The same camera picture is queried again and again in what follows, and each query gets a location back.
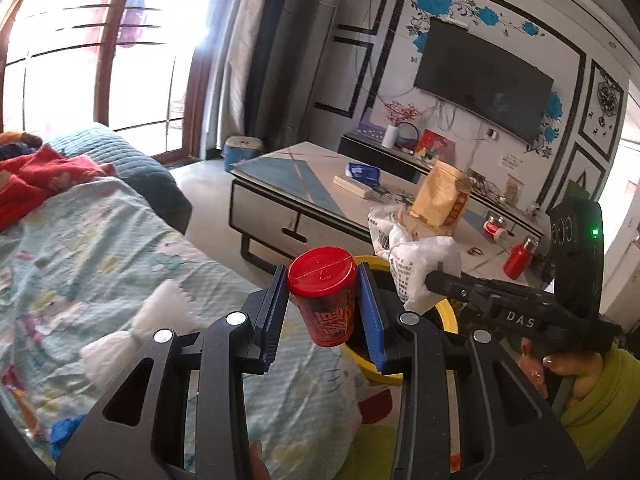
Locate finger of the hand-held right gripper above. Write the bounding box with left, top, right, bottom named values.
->
left=425, top=261, right=496, bottom=312

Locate white tissue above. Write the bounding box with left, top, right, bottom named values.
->
left=80, top=280, right=202, bottom=389

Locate red printed blanket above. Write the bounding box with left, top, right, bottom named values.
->
left=0, top=144, right=116, bottom=231

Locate light blue cat print blanket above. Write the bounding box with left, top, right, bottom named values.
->
left=0, top=175, right=371, bottom=480

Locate yellow trash bin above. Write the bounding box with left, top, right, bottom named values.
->
left=349, top=255, right=459, bottom=387

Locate black wall clock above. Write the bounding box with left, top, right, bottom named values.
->
left=597, top=79, right=624, bottom=117

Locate grey blue curtain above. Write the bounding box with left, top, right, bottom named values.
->
left=200, top=0, right=301, bottom=162

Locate person's right hand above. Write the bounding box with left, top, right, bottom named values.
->
left=519, top=338, right=609, bottom=404

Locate white vase with red flowers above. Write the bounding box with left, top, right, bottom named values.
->
left=382, top=101, right=422, bottom=150

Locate black wall television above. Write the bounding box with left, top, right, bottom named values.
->
left=413, top=19, right=555, bottom=146

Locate red colourful box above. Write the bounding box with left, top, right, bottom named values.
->
left=416, top=129, right=456, bottom=163

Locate blue packet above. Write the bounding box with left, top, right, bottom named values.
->
left=346, top=161, right=382, bottom=185

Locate white blue coffee table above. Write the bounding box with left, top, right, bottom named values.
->
left=229, top=141, right=551, bottom=292

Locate brown paper bag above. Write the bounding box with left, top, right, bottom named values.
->
left=410, top=160, right=473, bottom=238

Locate red bottle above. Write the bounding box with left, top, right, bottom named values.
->
left=503, top=236, right=539, bottom=281

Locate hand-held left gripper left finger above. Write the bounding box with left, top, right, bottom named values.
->
left=55, top=262, right=288, bottom=480

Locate white flat box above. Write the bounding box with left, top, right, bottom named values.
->
left=332, top=174, right=376, bottom=199

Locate brown framed window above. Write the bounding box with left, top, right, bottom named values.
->
left=0, top=0, right=227, bottom=162

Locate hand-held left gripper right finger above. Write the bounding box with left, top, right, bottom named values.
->
left=357, top=262, right=586, bottom=480

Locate green red floor mat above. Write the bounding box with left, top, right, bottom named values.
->
left=340, top=385, right=466, bottom=480

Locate blue cooler box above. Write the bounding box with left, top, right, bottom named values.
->
left=223, top=135, right=265, bottom=174

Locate orange pillow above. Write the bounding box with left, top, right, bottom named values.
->
left=0, top=131, right=44, bottom=160

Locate red snack cup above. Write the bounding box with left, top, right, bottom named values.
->
left=286, top=246, right=359, bottom=347

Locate grey standing air conditioner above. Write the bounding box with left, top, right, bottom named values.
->
left=277, top=0, right=347, bottom=154

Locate red round tin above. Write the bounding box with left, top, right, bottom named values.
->
left=482, top=215, right=509, bottom=241

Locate white plastic bag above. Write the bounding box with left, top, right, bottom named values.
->
left=368, top=204, right=464, bottom=314

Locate person's right forearm green sleeve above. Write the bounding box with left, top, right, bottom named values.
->
left=560, top=345, right=640, bottom=472

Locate black white television stand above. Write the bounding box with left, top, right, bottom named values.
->
left=337, top=131, right=548, bottom=241

